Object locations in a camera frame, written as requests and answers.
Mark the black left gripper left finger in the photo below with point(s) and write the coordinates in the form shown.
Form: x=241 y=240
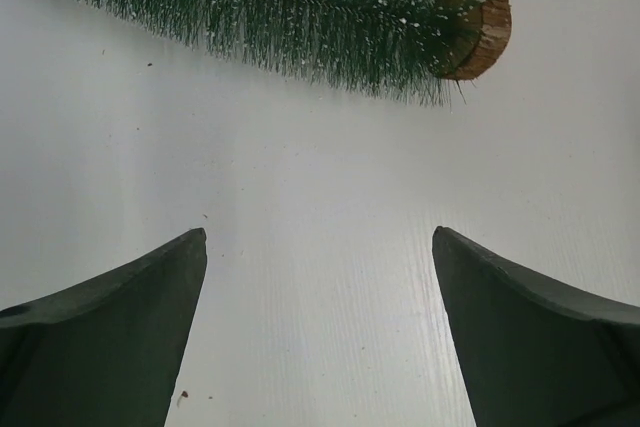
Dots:
x=106 y=351

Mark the small green bottlebrush christmas tree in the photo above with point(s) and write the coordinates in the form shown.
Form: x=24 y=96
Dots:
x=406 y=50

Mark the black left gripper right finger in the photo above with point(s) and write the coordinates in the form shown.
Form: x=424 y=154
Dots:
x=534 y=351

